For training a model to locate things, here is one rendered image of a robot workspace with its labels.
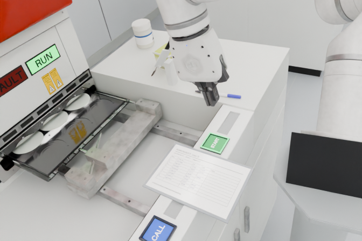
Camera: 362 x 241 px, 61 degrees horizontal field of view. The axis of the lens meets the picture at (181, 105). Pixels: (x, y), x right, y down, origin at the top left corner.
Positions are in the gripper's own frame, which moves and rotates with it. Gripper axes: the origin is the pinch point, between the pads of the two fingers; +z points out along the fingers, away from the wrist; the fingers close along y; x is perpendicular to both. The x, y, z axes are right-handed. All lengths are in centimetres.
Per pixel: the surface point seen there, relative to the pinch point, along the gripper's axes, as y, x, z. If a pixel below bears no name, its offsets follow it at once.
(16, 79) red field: -57, -10, -10
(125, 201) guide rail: -23.3, -18.4, 22.3
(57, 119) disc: -60, -5, 9
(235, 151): 0.6, 1.7, 18.4
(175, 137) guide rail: -24.2, 8.1, 23.5
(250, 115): 0.8, 13.1, 16.1
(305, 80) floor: -31, 169, 107
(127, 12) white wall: -219, 199, 40
